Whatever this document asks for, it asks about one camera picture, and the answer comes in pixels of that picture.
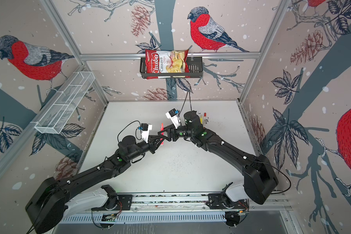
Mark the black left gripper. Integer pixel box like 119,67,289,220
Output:
127,135,164,162

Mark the pink highlighter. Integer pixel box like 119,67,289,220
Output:
160,131,164,145

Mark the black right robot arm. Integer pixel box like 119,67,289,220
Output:
164,109,278,205

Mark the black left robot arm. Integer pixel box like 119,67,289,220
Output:
25,135,164,234

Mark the red cassava chips bag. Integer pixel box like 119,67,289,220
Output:
142,49,190,80

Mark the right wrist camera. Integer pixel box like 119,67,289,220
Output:
165,108,181,129

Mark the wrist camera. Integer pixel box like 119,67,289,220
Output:
140,123,152,143
165,108,181,129

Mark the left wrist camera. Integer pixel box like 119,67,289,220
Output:
140,123,152,143

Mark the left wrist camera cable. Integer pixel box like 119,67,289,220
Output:
116,120,141,144

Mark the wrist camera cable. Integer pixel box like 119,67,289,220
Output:
116,120,141,144
178,90,193,113

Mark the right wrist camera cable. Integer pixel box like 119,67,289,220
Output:
178,90,193,113

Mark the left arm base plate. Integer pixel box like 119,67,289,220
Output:
92,194,133,211

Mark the black wall basket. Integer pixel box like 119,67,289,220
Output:
139,57,203,80

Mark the aluminium mounting rail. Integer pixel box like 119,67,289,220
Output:
57,189,292,217

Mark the white perforated cable duct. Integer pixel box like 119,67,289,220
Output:
60,212,226,225

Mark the white wire mesh shelf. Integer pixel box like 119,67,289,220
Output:
35,71,95,134

